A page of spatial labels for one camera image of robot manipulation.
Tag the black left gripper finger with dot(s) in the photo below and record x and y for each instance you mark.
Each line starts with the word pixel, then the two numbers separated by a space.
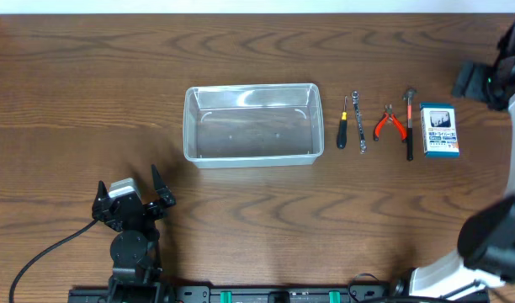
pixel 101 196
pixel 165 195

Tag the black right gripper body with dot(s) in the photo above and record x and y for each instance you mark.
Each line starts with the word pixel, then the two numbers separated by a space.
pixel 468 82

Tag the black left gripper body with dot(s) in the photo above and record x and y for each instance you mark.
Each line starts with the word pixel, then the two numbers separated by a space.
pixel 131 209

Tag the blue white screwdriver box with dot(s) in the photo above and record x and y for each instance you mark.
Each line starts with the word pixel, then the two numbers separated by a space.
pixel 439 134

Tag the small hammer orange black handle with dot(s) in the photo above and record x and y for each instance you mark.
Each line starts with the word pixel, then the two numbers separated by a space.
pixel 408 97

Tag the red handled cutting pliers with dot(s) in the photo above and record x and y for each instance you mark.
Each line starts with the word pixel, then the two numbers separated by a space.
pixel 389 116

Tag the silver ratchet wrench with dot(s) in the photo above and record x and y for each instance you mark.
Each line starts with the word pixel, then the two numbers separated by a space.
pixel 362 141

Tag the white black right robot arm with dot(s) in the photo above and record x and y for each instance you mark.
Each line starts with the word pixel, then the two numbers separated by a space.
pixel 484 257

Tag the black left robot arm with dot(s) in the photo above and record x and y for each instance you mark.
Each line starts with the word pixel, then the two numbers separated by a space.
pixel 135 251

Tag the clear plastic container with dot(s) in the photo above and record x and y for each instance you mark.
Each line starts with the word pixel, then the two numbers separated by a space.
pixel 259 125

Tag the black yellow screwdriver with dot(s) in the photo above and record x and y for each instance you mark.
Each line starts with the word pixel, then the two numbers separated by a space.
pixel 342 128

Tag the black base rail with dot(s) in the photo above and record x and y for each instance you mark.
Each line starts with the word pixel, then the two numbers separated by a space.
pixel 204 294

